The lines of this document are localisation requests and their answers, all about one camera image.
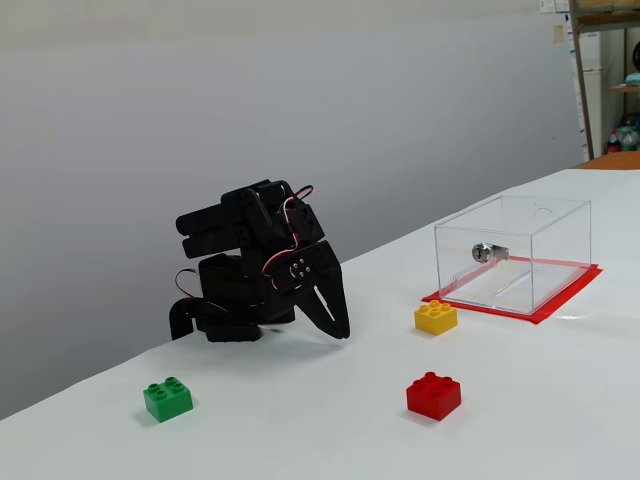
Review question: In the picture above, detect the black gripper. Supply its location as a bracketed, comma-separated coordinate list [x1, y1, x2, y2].
[273, 240, 352, 343]

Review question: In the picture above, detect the green lego brick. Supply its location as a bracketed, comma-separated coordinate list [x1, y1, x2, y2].
[142, 376, 194, 425]

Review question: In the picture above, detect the yellow lego brick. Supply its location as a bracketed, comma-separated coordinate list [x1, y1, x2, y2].
[413, 299, 459, 337]

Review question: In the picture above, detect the red lego brick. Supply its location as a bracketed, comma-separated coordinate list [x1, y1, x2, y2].
[405, 371, 463, 422]

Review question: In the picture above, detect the transparent plastic box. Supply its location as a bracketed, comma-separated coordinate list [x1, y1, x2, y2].
[433, 194, 593, 316]

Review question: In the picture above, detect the silver cam lock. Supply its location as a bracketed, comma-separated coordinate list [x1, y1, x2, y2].
[471, 242, 510, 264]

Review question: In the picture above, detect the orange brown table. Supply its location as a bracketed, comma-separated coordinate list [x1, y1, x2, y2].
[573, 151, 640, 172]

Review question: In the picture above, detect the metal shelf rack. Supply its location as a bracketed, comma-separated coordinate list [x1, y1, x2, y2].
[568, 0, 640, 161]

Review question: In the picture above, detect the white cabinet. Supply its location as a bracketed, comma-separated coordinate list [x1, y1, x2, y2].
[579, 31, 604, 157]

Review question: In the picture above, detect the green plastic bottle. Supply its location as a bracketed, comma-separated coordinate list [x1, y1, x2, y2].
[619, 115, 640, 152]

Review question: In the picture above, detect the red white servo cable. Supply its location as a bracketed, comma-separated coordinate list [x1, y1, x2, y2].
[261, 185, 316, 290]
[174, 268, 202, 302]

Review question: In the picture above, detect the red tape frame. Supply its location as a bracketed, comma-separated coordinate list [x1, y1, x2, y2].
[421, 255, 604, 327]

